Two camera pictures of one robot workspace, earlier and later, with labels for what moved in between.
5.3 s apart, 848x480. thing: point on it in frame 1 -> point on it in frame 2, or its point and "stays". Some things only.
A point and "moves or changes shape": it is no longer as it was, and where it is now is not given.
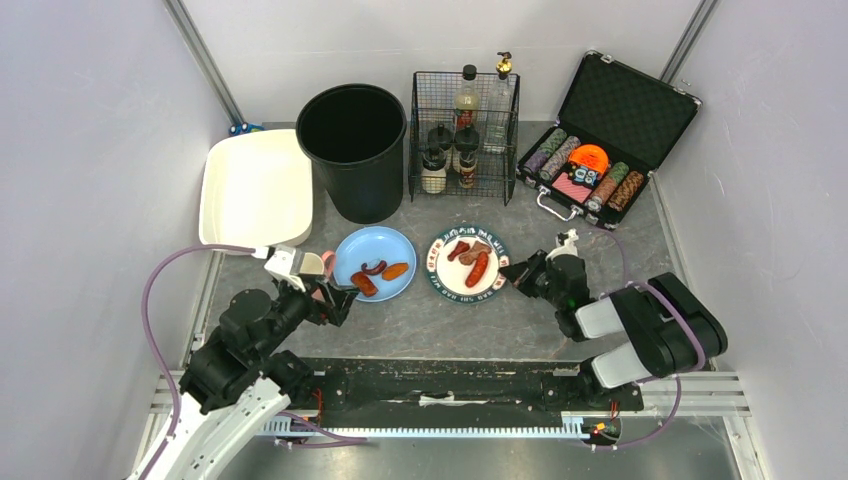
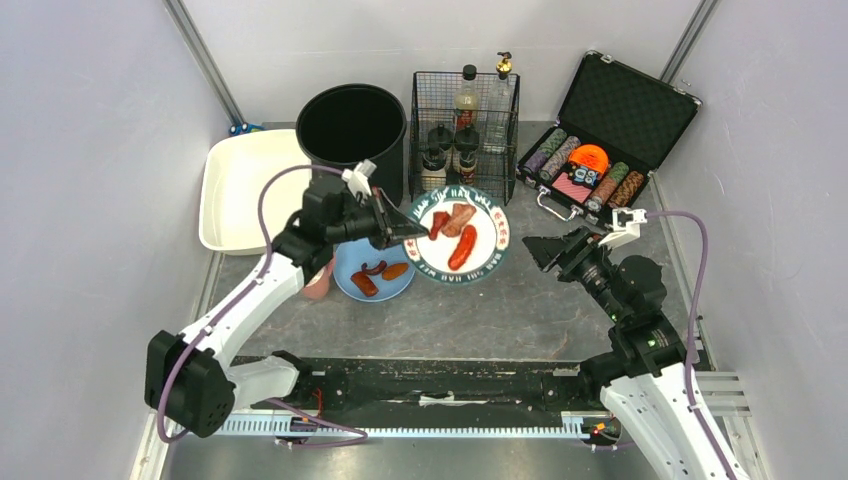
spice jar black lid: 433,174 stays
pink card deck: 570,189 stays
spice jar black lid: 466,142 stays
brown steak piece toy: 472,255 -> 461,214
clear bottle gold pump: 499,112 stays
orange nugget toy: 394,270 stays
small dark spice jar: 468,162 stays
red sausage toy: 478,269 -> 464,248
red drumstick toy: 460,247 -> 439,217
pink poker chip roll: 560,157 stays
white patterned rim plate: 449,278 moves or changes shape
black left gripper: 323,297 -> 380,218
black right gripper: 539,278 -> 572,253
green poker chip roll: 543,152 stays
